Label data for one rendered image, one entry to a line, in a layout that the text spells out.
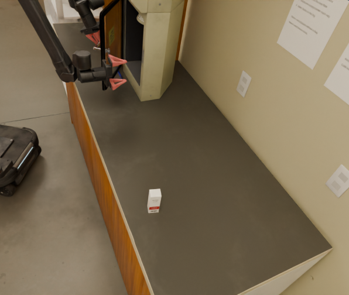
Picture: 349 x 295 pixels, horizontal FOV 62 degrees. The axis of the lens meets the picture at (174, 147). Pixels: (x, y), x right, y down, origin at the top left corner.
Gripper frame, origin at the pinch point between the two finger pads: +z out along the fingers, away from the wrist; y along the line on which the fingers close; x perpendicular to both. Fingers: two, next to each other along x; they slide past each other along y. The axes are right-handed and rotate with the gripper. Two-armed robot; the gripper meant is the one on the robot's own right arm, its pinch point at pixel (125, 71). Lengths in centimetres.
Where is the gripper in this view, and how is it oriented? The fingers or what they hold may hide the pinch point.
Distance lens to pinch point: 135.4
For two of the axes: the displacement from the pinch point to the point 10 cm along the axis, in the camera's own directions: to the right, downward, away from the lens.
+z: 9.0, -2.1, 3.8
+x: -4.1, -6.9, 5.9
